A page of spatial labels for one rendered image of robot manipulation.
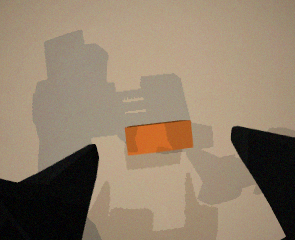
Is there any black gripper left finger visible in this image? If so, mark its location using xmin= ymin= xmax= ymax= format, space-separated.
xmin=0 ymin=144 xmax=99 ymax=240

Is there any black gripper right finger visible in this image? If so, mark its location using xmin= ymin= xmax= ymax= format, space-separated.
xmin=231 ymin=125 xmax=295 ymax=236

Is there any orange block with dark square face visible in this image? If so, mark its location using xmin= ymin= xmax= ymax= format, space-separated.
xmin=126 ymin=120 xmax=194 ymax=155

